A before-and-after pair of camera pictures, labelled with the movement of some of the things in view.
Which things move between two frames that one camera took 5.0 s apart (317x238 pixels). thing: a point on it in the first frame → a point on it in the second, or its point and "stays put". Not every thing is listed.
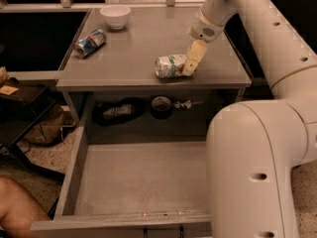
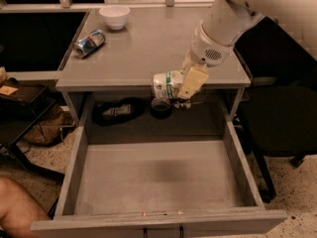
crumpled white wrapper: x=186 y=104 stays put
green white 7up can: x=170 y=65 → x=165 y=84
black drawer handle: x=163 y=228 stays put
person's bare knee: x=19 y=209 stays put
